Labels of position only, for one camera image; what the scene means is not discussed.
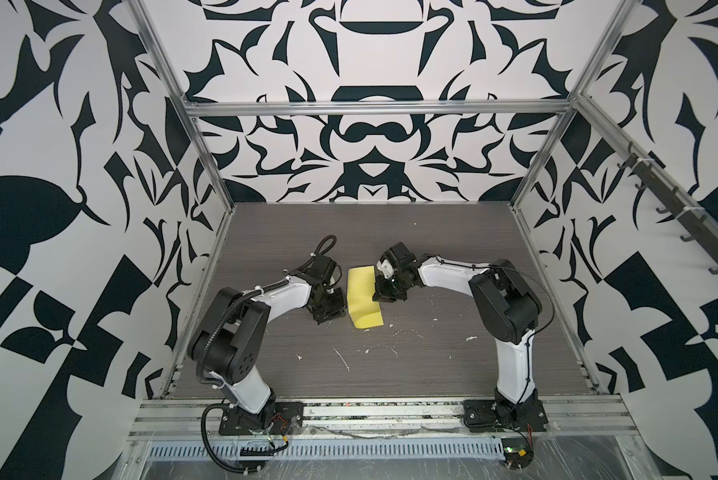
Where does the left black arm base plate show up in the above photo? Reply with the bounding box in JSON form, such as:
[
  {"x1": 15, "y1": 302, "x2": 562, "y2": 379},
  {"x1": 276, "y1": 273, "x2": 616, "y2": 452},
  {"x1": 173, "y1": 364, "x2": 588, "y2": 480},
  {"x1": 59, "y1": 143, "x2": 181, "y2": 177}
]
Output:
[{"x1": 219, "y1": 401, "x2": 305, "y2": 436}]

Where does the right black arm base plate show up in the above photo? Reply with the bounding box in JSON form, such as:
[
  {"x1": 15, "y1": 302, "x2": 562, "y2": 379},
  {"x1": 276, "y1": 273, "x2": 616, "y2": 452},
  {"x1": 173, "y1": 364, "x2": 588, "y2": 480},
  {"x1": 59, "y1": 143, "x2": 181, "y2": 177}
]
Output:
[{"x1": 462, "y1": 397, "x2": 548, "y2": 433}]

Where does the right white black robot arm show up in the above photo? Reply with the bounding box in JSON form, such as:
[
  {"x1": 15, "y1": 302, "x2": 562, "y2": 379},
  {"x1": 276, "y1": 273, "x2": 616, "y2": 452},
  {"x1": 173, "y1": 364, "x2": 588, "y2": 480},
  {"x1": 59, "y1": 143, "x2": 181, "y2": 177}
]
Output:
[{"x1": 373, "y1": 242, "x2": 542, "y2": 413}]

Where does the white slotted cable duct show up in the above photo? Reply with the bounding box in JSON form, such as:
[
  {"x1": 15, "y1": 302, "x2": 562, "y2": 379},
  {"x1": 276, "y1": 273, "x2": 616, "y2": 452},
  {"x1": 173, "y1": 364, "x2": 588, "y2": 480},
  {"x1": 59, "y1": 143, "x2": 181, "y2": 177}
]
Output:
[{"x1": 144, "y1": 437, "x2": 505, "y2": 462}]

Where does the black wall hook rail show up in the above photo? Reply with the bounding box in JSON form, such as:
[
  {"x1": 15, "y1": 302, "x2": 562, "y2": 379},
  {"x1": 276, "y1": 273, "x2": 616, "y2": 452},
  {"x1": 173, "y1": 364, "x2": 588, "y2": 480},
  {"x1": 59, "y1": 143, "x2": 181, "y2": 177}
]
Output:
[{"x1": 618, "y1": 151, "x2": 718, "y2": 275}]

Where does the yellow square paper sheet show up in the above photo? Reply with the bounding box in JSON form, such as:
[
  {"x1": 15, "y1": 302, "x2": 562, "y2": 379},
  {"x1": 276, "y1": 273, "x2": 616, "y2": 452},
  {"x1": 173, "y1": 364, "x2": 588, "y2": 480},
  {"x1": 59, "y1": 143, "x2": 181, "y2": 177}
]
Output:
[{"x1": 347, "y1": 266, "x2": 384, "y2": 330}]

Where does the left black corrugated cable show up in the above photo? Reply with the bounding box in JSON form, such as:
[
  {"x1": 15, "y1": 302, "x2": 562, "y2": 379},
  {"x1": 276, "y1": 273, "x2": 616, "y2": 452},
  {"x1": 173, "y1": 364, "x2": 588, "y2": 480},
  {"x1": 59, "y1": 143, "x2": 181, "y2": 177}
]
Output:
[{"x1": 200, "y1": 400, "x2": 291, "y2": 475}]

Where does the small green-lit electronics box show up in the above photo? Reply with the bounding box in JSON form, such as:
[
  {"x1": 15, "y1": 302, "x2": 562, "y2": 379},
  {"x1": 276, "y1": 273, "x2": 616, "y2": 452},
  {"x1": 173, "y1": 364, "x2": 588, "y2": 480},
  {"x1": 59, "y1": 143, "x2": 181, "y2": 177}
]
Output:
[{"x1": 501, "y1": 437, "x2": 534, "y2": 471}]

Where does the aluminium front rail frame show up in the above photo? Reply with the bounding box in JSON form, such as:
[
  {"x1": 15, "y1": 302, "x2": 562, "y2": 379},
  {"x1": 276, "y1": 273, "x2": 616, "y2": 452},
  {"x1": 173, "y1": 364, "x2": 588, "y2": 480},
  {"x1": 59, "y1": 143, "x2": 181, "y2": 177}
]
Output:
[{"x1": 127, "y1": 395, "x2": 638, "y2": 440}]

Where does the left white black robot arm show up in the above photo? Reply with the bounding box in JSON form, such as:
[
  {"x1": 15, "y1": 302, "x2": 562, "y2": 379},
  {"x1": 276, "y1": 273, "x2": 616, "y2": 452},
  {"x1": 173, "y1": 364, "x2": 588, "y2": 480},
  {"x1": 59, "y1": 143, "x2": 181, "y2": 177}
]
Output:
[{"x1": 187, "y1": 253, "x2": 347, "y2": 414}]

